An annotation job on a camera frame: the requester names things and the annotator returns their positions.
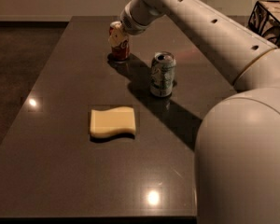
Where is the red coke can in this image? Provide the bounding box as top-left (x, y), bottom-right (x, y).
top-left (110, 39), bottom-right (130, 62)

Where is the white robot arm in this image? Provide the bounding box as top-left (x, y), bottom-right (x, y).
top-left (120, 0), bottom-right (280, 224)

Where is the white green soda can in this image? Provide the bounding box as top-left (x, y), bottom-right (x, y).
top-left (150, 51), bottom-right (176, 98)

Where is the yellow sponge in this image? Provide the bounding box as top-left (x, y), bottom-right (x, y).
top-left (90, 106), bottom-right (136, 139)

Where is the black wire basket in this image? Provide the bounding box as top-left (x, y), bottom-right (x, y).
top-left (248, 0), bottom-right (280, 48)

